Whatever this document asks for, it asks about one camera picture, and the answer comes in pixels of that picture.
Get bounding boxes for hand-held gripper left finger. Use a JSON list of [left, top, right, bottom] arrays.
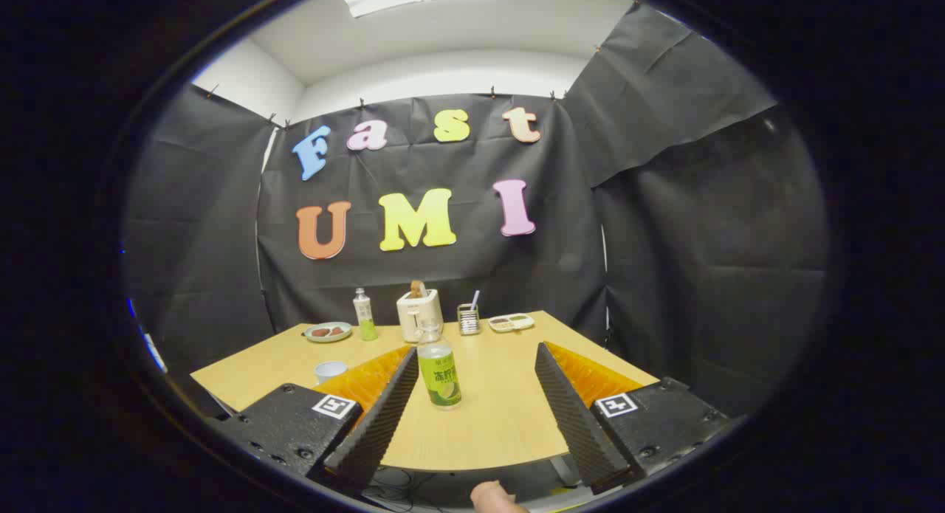
[[210, 343, 419, 495]]

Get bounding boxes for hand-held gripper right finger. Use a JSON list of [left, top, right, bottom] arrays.
[[535, 341, 732, 495]]

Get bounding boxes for green label juice bottle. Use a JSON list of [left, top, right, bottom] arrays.
[[416, 317, 463, 410]]

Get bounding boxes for slim bottle with green drink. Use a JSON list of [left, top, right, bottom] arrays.
[[352, 288, 379, 342]]

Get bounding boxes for wooden table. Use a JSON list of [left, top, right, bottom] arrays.
[[190, 310, 660, 473]]

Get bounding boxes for small pale green plate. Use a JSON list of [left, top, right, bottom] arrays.
[[303, 322, 354, 343]]

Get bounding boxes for cream toaster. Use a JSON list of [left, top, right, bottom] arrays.
[[396, 289, 444, 343]]

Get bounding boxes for white object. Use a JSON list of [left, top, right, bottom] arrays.
[[140, 332, 168, 373]]

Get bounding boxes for black backdrop cloth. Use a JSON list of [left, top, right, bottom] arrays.
[[122, 4, 831, 425]]

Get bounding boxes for black cables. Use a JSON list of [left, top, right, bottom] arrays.
[[362, 465, 444, 512]]

